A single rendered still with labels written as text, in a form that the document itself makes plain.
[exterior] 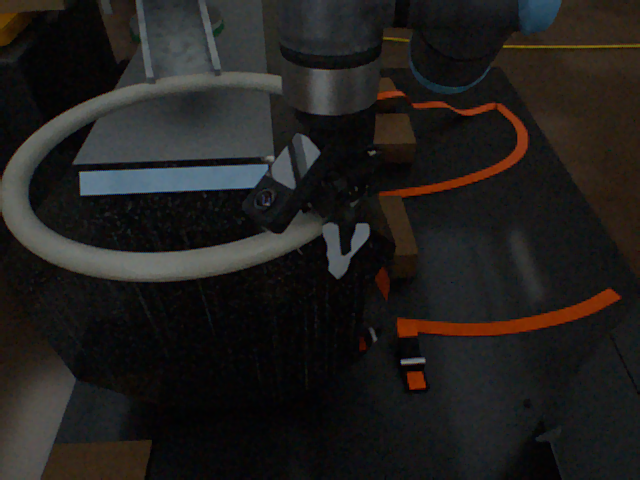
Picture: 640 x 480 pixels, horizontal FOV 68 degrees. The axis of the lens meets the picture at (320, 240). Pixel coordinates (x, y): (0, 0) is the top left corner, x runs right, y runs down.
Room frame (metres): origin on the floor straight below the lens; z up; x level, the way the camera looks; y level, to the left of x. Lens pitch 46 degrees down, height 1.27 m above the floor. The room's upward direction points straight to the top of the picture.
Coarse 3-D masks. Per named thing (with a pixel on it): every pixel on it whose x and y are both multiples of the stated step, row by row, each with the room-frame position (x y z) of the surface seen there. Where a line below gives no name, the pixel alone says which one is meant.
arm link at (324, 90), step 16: (288, 64) 0.39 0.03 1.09; (368, 64) 0.38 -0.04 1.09; (288, 80) 0.39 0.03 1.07; (304, 80) 0.38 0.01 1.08; (320, 80) 0.37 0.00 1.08; (336, 80) 0.37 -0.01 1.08; (352, 80) 0.37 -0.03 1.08; (368, 80) 0.38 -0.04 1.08; (288, 96) 0.39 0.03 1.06; (304, 96) 0.38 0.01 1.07; (320, 96) 0.37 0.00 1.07; (336, 96) 0.37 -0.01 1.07; (352, 96) 0.37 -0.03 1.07; (368, 96) 0.38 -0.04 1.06; (304, 112) 0.38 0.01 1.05; (320, 112) 0.37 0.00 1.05; (336, 112) 0.37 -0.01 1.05; (352, 112) 0.37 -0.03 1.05
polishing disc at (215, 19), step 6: (210, 6) 1.24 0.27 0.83; (210, 12) 1.20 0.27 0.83; (216, 12) 1.20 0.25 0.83; (132, 18) 1.16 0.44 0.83; (210, 18) 1.16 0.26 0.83; (216, 18) 1.16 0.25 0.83; (132, 24) 1.13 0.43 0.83; (138, 24) 1.13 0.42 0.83; (216, 24) 1.14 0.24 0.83; (132, 30) 1.11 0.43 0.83; (138, 30) 1.09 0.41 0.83; (138, 36) 1.09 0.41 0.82
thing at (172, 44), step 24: (144, 0) 0.99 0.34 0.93; (168, 0) 0.99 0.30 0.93; (192, 0) 1.00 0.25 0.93; (144, 24) 0.86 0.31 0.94; (168, 24) 0.93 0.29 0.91; (192, 24) 0.93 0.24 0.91; (144, 48) 0.80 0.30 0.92; (168, 48) 0.86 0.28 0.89; (192, 48) 0.87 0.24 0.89; (168, 72) 0.81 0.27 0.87; (192, 72) 0.81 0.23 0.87; (216, 72) 0.77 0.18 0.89; (168, 96) 0.75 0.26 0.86
